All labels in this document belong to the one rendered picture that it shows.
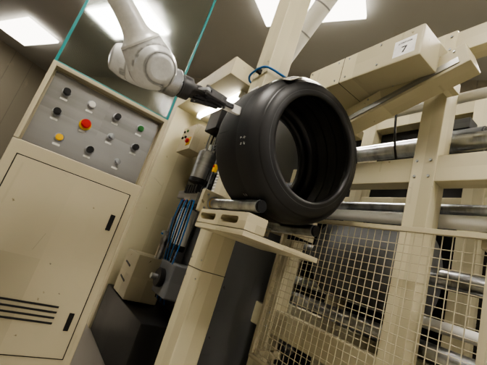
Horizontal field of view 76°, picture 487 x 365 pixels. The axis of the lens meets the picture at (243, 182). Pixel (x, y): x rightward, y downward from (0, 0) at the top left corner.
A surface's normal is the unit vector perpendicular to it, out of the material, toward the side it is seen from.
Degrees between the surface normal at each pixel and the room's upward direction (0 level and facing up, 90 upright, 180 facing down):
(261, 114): 89
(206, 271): 90
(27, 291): 90
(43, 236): 90
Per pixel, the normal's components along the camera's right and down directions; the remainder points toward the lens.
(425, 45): 0.56, -0.04
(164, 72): 0.49, 0.42
